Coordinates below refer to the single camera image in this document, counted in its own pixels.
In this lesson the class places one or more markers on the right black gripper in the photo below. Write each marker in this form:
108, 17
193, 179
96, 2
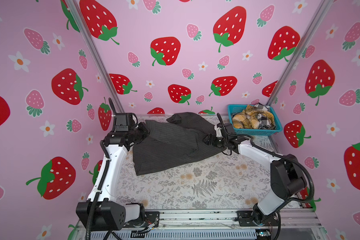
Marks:
212, 141

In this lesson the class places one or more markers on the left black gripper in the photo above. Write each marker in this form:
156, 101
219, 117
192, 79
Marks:
145, 131

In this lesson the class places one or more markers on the dark grey pinstripe shirt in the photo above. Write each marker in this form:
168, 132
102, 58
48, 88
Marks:
176, 142

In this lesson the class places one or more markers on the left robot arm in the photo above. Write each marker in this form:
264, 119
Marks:
100, 212

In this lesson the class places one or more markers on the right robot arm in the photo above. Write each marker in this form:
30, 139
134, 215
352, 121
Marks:
290, 180

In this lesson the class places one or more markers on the yellow plaid shirt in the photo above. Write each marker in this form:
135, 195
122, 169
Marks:
257, 117

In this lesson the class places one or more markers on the teal plastic basket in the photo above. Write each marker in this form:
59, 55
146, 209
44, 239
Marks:
233, 109

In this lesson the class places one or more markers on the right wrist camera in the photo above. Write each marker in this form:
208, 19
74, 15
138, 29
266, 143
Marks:
223, 130

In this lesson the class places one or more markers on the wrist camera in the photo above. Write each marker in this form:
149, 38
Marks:
125, 119
223, 130

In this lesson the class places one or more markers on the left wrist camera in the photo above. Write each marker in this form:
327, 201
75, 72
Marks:
125, 119

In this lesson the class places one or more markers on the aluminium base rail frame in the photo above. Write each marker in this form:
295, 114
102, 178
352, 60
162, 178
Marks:
220, 224

